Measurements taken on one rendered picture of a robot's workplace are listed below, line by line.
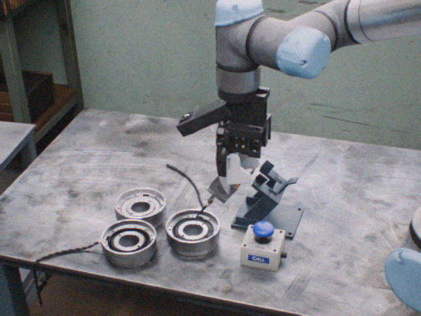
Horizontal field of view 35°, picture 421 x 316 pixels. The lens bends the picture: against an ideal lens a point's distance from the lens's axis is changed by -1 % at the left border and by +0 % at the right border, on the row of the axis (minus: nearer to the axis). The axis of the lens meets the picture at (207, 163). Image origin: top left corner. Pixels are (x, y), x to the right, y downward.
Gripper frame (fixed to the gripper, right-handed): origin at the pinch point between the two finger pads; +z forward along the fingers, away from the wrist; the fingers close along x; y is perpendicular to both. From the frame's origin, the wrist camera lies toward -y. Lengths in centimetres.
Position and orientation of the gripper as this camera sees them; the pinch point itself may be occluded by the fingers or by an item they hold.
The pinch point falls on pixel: (227, 182)
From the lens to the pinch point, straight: 124.5
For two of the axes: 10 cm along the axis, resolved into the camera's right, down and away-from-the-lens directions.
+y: 9.4, 1.6, -2.9
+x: 3.3, -5.1, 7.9
